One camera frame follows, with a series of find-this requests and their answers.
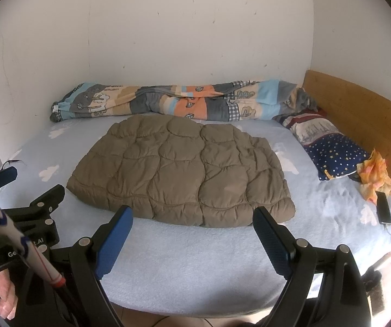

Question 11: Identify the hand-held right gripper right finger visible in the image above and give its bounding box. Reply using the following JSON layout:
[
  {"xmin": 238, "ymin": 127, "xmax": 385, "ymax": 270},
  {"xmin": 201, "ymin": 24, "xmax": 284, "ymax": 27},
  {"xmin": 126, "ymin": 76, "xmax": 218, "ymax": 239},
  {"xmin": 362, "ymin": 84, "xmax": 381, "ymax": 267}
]
[{"xmin": 252, "ymin": 206, "xmax": 373, "ymax": 327}]

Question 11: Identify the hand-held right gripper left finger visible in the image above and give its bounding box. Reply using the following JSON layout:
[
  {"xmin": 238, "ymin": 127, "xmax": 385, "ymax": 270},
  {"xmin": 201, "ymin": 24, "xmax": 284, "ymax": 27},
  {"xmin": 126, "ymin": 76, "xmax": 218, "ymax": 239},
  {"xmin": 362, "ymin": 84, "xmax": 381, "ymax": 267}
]
[{"xmin": 15, "ymin": 205, "xmax": 134, "ymax": 327}]

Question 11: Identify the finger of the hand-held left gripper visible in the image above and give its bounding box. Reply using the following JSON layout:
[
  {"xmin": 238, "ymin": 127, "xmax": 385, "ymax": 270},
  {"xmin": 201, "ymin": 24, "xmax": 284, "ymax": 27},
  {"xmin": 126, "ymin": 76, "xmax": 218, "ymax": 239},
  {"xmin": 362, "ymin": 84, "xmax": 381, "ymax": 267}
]
[
  {"xmin": 0, "ymin": 166, "xmax": 18, "ymax": 191},
  {"xmin": 3, "ymin": 184, "xmax": 66, "ymax": 219}
]

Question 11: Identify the olive quilted hooded jacket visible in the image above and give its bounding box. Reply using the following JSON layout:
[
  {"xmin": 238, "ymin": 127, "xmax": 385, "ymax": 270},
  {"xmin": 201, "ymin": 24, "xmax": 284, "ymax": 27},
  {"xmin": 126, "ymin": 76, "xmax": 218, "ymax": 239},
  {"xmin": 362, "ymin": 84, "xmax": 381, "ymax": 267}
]
[{"xmin": 66, "ymin": 114, "xmax": 296, "ymax": 229}]

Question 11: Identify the person's left hand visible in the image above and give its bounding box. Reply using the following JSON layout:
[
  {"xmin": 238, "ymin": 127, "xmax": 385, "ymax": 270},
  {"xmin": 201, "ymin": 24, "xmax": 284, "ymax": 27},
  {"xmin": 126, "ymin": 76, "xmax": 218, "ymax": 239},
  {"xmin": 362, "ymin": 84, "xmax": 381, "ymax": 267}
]
[{"xmin": 0, "ymin": 271, "xmax": 17, "ymax": 320}]

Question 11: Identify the light blue bed sheet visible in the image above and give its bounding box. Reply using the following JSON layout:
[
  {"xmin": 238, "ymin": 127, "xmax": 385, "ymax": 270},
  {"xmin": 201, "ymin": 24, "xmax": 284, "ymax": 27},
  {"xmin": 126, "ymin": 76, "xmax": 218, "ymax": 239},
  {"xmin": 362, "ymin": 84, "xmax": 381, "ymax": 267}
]
[{"xmin": 0, "ymin": 111, "xmax": 391, "ymax": 317}]

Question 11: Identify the star patterned pillow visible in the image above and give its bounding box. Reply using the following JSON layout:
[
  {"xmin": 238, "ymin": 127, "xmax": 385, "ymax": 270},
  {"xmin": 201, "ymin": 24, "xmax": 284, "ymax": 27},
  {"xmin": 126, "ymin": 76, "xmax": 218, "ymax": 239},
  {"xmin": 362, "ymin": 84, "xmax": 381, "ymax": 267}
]
[{"xmin": 272, "ymin": 108, "xmax": 371, "ymax": 181}]

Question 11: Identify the black smartphone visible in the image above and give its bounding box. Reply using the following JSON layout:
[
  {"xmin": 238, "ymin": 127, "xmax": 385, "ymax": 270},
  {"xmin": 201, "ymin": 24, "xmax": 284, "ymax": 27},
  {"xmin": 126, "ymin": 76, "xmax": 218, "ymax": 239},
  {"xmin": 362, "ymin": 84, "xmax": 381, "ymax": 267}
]
[{"xmin": 375, "ymin": 191, "xmax": 391, "ymax": 226}]

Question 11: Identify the orange crumpled cloth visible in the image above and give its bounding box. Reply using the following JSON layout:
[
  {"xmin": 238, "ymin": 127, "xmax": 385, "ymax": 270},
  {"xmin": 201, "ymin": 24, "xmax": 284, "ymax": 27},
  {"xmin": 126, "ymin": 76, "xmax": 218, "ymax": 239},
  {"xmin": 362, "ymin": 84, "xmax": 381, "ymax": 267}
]
[{"xmin": 356, "ymin": 148, "xmax": 391, "ymax": 205}]

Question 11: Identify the rolled patterned quilt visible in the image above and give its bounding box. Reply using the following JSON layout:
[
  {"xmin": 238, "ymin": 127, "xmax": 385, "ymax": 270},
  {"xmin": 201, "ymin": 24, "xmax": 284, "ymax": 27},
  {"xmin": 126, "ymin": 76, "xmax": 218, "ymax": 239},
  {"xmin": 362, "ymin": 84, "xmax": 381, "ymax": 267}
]
[{"xmin": 49, "ymin": 79, "xmax": 319, "ymax": 123}]

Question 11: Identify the wooden headboard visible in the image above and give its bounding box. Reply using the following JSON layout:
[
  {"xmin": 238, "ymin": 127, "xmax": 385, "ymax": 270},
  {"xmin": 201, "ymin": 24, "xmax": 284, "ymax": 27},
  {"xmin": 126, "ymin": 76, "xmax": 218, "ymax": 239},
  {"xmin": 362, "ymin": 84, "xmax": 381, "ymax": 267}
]
[{"xmin": 301, "ymin": 70, "xmax": 391, "ymax": 232}]

